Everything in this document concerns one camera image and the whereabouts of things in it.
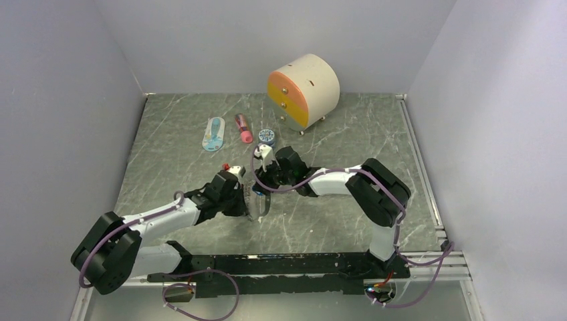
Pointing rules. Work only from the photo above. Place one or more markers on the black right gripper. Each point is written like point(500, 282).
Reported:
point(263, 177)

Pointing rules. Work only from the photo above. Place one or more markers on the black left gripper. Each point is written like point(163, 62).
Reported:
point(240, 209)

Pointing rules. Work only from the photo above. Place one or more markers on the blue plastic key tag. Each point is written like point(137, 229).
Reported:
point(257, 191)

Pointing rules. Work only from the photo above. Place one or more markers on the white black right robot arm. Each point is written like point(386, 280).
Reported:
point(381, 195)

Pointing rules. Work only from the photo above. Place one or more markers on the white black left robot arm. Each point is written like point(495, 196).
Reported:
point(118, 248)

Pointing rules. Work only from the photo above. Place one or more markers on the blue round tin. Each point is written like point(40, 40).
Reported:
point(267, 137)

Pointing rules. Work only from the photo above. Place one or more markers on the pink marker tube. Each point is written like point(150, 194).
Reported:
point(244, 131)

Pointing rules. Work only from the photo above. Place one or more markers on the light blue oval case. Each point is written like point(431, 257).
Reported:
point(214, 134)

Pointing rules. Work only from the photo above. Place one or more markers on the beige round drawer cabinet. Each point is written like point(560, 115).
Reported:
point(304, 91)

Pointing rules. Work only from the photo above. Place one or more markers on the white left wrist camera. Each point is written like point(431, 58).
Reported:
point(238, 171)

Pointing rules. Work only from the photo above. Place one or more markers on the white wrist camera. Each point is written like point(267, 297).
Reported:
point(238, 171)
point(264, 153)

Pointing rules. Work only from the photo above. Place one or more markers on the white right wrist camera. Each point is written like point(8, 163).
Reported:
point(264, 153)

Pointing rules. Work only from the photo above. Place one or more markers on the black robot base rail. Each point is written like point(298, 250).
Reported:
point(221, 275)

